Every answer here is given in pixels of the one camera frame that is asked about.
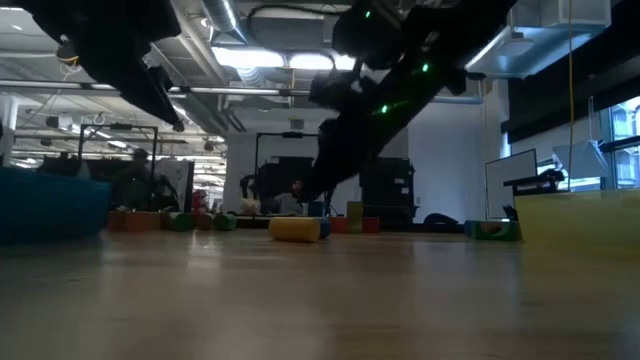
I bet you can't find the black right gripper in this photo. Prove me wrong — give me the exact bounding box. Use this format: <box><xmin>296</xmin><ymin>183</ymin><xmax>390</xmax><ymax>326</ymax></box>
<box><xmin>303</xmin><ymin>113</ymin><xmax>384</xmax><ymax>202</ymax></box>

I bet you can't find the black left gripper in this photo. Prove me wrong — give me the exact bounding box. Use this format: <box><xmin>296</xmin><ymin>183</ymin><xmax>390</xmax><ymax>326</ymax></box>
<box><xmin>87</xmin><ymin>27</ymin><xmax>185</xmax><ymax>133</ymax></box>

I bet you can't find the yellow cylinder block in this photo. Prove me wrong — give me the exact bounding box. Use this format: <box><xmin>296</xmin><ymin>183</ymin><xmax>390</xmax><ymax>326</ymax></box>
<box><xmin>268</xmin><ymin>216</ymin><xmax>322</xmax><ymax>244</ymax></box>

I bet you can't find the green arch block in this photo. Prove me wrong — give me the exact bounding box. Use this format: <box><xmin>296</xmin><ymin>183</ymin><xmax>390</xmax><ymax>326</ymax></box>
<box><xmin>469</xmin><ymin>220</ymin><xmax>521</xmax><ymax>242</ymax></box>

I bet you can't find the person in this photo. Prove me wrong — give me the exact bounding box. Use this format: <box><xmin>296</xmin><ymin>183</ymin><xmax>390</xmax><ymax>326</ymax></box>
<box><xmin>272</xmin><ymin>179</ymin><xmax>307</xmax><ymax>216</ymax></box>
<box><xmin>112</xmin><ymin>148</ymin><xmax>179</xmax><ymax>211</ymax></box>

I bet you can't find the black cabinet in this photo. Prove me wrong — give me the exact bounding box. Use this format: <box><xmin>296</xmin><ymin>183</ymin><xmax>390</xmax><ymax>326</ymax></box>
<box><xmin>358</xmin><ymin>157</ymin><xmax>416</xmax><ymax>224</ymax></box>
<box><xmin>258</xmin><ymin>156</ymin><xmax>315</xmax><ymax>215</ymax></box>

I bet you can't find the grey ceiling pipe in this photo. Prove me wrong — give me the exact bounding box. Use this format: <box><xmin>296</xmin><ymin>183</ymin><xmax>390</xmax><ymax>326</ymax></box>
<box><xmin>0</xmin><ymin>79</ymin><xmax>484</xmax><ymax>105</ymax></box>

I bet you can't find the white patterned sheet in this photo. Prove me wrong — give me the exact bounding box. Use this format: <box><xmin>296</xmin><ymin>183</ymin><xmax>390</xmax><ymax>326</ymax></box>
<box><xmin>149</xmin><ymin>158</ymin><xmax>194</xmax><ymax>201</ymax></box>

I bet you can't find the white storage box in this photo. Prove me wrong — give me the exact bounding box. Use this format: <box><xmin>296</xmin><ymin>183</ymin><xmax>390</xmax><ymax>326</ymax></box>
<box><xmin>238</xmin><ymin>198</ymin><xmax>264</xmax><ymax>217</ymax></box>

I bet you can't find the ceiling light panel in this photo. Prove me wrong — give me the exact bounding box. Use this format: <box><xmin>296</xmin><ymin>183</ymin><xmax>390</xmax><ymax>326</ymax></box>
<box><xmin>212</xmin><ymin>46</ymin><xmax>286</xmax><ymax>69</ymax></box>
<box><xmin>288</xmin><ymin>52</ymin><xmax>357</xmax><ymax>71</ymax></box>

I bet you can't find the black bag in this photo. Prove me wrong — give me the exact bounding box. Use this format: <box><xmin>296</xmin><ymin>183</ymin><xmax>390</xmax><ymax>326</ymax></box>
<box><xmin>423</xmin><ymin>213</ymin><xmax>459</xmax><ymax>226</ymax></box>

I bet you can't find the blue bin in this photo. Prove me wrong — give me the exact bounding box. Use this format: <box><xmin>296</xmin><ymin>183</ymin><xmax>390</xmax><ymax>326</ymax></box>
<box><xmin>0</xmin><ymin>167</ymin><xmax>112</xmax><ymax>245</ymax></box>

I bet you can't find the whiteboard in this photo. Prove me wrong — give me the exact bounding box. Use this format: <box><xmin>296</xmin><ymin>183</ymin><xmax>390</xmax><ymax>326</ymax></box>
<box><xmin>484</xmin><ymin>148</ymin><xmax>539</xmax><ymax>221</ymax></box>

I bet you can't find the black desk equipment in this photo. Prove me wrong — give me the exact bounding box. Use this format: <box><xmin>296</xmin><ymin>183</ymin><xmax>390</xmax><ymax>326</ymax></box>
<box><xmin>503</xmin><ymin>168</ymin><xmax>566</xmax><ymax>197</ymax></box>

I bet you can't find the ceiling air unit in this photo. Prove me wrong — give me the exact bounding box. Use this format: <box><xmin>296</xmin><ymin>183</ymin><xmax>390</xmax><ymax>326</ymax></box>
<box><xmin>464</xmin><ymin>0</ymin><xmax>612</xmax><ymax>80</ymax></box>

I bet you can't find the yellow bin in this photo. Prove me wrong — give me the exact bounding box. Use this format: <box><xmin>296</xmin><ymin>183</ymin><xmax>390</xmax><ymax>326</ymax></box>
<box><xmin>513</xmin><ymin>189</ymin><xmax>640</xmax><ymax>254</ymax></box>

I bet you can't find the window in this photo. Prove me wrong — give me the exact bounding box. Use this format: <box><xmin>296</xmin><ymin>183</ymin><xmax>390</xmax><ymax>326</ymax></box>
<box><xmin>607</xmin><ymin>97</ymin><xmax>640</xmax><ymax>190</ymax></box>

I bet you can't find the black frame rig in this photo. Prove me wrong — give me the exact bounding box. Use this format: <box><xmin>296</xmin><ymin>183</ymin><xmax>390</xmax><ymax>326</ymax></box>
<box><xmin>78</xmin><ymin>123</ymin><xmax>159</xmax><ymax>196</ymax></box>
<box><xmin>254</xmin><ymin>132</ymin><xmax>330</xmax><ymax>211</ymax></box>

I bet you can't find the silver air duct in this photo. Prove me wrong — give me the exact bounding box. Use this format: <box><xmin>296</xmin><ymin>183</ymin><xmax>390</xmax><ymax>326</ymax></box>
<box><xmin>202</xmin><ymin>0</ymin><xmax>247</xmax><ymax>44</ymax></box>

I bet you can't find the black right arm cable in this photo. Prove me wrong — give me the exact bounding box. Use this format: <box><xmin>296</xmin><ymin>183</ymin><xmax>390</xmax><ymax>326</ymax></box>
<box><xmin>247</xmin><ymin>3</ymin><xmax>344</xmax><ymax>51</ymax></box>

